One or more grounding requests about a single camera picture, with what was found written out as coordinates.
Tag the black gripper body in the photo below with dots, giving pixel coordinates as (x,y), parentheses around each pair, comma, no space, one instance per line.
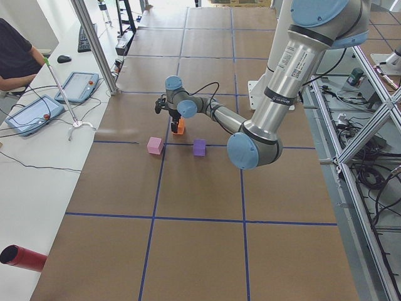
(174,115)

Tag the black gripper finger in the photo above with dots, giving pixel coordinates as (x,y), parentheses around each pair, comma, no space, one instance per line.
(173,127)

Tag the orange foam block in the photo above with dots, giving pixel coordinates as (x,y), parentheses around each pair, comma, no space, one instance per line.
(180,127)

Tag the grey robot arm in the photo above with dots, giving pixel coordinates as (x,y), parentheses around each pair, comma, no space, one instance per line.
(312,27)

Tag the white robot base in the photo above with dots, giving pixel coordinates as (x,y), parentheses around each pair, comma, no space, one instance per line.
(280,41)

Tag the pink foam block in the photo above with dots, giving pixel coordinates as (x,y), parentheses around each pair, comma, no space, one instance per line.
(155,145)

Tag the purple foam block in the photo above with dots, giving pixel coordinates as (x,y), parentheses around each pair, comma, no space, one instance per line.
(199,147)

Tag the thin stand with green tip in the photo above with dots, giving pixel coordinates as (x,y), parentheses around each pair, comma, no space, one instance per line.
(76,123)

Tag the blue teach pendant far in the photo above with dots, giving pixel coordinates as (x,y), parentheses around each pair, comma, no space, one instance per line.
(79,86)

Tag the blue teach pendant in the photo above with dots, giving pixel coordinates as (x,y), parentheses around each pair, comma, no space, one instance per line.
(79,86)
(34,116)

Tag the black keyboard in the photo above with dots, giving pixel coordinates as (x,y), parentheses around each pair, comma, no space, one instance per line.
(83,41)

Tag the black computer mouse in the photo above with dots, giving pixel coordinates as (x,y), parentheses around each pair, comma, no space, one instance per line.
(63,59)

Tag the blue teach pendant near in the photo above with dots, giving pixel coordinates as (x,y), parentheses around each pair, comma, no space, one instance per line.
(34,116)

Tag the seated person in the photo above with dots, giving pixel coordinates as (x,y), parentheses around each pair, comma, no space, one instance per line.
(20,60)

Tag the red cylinder tube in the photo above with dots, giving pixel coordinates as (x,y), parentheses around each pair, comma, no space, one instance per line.
(18,256)

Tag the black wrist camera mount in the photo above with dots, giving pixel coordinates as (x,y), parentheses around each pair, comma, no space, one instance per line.
(160,105)

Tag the aluminium frame post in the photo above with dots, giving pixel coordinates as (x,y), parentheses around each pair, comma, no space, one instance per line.
(96,48)

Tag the aluminium frame rail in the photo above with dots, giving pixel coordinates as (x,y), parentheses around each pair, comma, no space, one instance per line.
(355,97)

